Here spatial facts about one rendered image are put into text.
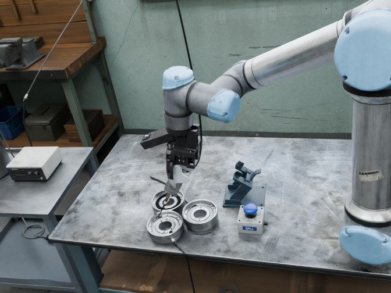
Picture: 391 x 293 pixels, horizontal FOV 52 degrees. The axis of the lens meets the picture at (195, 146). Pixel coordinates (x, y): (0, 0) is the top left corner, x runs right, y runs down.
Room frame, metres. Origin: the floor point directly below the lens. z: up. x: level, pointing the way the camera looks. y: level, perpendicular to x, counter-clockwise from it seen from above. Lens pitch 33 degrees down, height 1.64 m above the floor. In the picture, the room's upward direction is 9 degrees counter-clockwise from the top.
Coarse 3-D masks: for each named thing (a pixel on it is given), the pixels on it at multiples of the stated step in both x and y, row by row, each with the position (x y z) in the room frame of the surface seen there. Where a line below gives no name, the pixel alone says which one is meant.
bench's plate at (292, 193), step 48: (240, 144) 1.26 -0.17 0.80; (288, 144) 1.21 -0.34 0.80; (336, 144) 1.17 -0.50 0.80; (96, 192) 1.10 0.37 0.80; (144, 192) 1.06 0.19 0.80; (192, 192) 1.02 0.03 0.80; (288, 192) 0.95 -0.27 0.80; (336, 192) 0.92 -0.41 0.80; (96, 240) 0.87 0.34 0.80; (144, 240) 0.84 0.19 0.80; (192, 240) 0.81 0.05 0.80; (240, 240) 0.78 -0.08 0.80; (288, 240) 0.76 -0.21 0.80; (336, 240) 0.73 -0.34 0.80
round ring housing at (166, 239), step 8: (152, 216) 0.89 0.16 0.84; (160, 216) 0.90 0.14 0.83; (168, 216) 0.90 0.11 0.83; (176, 216) 0.89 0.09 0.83; (152, 224) 0.87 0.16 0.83; (160, 224) 0.87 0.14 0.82; (168, 224) 0.88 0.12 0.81; (152, 232) 0.84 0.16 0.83; (160, 232) 0.83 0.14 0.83; (168, 232) 0.83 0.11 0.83; (176, 232) 0.82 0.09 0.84; (160, 240) 0.81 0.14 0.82; (168, 240) 0.81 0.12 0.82
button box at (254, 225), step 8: (240, 208) 0.86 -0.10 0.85; (264, 208) 0.85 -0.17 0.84; (240, 216) 0.83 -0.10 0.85; (248, 216) 0.82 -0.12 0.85; (256, 216) 0.82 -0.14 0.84; (264, 216) 0.84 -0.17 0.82; (240, 224) 0.81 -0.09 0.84; (248, 224) 0.80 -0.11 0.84; (256, 224) 0.79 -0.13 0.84; (264, 224) 0.81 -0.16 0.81; (240, 232) 0.81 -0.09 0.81; (248, 232) 0.80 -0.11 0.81; (256, 232) 0.79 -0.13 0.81
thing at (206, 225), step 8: (200, 200) 0.93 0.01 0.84; (208, 200) 0.93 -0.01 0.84; (184, 208) 0.91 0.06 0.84; (200, 208) 0.91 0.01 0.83; (216, 208) 0.88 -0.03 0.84; (184, 216) 0.88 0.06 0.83; (192, 216) 0.88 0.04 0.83; (208, 216) 0.87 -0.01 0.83; (216, 216) 0.86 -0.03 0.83; (192, 224) 0.84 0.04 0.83; (200, 224) 0.83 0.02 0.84; (208, 224) 0.84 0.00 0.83
